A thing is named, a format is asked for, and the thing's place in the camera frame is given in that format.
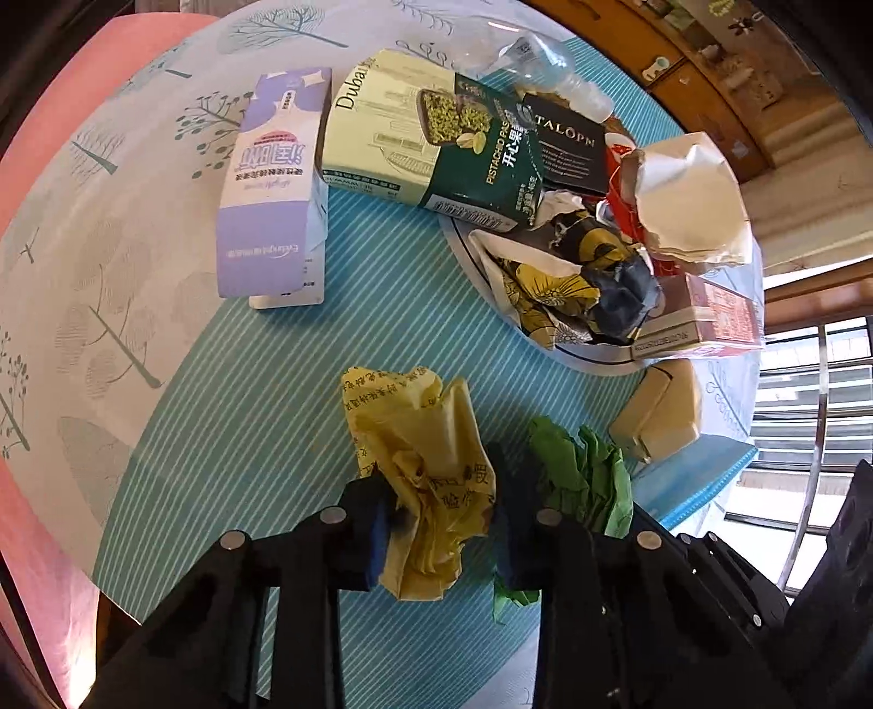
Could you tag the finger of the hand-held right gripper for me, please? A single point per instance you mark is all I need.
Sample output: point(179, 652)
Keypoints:
point(740, 586)

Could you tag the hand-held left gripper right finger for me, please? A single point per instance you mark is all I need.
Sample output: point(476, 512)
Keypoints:
point(510, 545)

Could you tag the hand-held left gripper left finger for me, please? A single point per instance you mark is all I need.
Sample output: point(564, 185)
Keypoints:
point(372, 538)

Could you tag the green paper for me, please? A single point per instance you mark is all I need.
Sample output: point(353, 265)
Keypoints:
point(586, 477)

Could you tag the yellow paper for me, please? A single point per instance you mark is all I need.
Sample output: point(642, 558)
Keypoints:
point(423, 436)

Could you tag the metal window railing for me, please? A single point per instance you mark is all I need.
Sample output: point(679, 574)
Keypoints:
point(822, 382)

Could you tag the beige small box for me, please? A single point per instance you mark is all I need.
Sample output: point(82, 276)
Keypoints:
point(668, 416)

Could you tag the teal striped tablecloth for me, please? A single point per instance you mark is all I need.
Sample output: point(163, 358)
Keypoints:
point(239, 409)

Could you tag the white plate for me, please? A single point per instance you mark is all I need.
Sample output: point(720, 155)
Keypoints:
point(600, 361)

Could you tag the floral crumpled wrapper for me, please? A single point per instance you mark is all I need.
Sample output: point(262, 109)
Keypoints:
point(539, 290)

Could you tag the pink carton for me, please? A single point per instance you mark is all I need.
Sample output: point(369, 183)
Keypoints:
point(716, 313)

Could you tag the dark blue crumpled paper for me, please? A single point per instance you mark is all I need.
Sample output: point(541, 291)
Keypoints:
point(624, 293)

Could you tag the red and white packaging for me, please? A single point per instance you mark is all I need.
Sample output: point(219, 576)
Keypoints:
point(614, 204)

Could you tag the purple and white carton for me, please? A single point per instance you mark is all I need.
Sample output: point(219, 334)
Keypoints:
point(273, 191)

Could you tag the white crumpled paper bag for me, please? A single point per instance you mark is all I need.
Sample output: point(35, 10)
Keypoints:
point(682, 198)

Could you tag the black box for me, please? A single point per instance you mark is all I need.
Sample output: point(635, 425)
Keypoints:
point(569, 150)

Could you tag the green pistachio box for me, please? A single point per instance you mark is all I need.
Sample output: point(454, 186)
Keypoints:
point(382, 129)

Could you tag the wooden cabinet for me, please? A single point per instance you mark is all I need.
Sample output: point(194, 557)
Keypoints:
point(716, 102)

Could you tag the clear plastic bottle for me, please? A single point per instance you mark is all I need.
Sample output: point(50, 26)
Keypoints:
point(539, 61)

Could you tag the pink cloth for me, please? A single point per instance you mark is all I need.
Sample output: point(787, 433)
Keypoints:
point(41, 136)

